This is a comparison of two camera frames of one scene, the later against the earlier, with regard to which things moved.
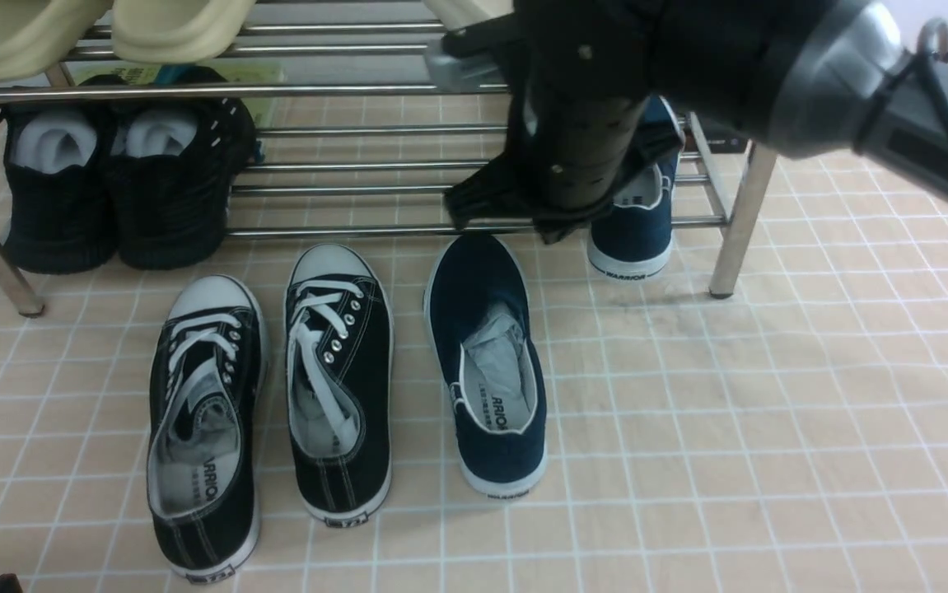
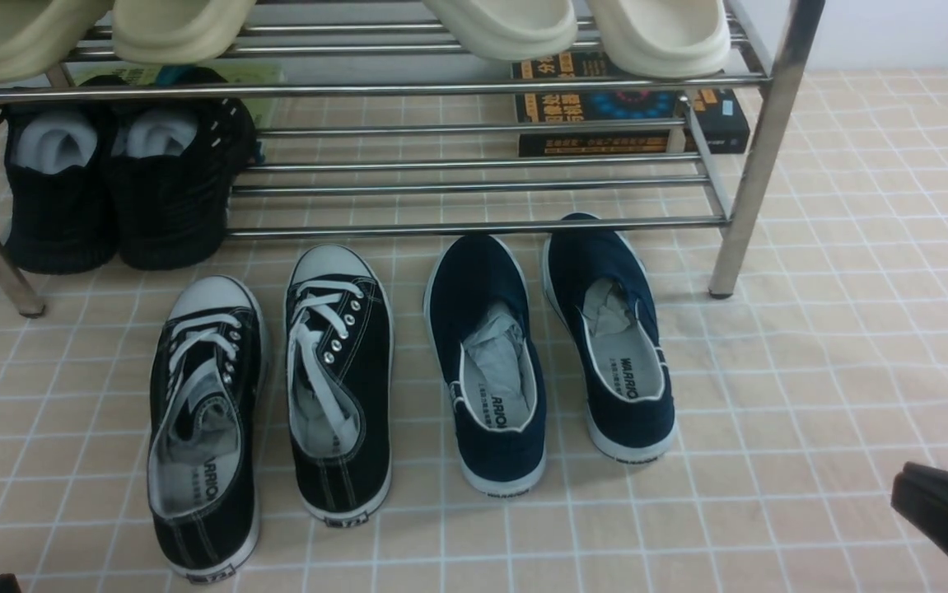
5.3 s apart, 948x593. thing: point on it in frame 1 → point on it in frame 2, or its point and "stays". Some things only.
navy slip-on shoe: (633, 241) → (604, 313)
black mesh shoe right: (175, 161) stays
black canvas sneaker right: (338, 383) stays
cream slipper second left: (175, 31) stays
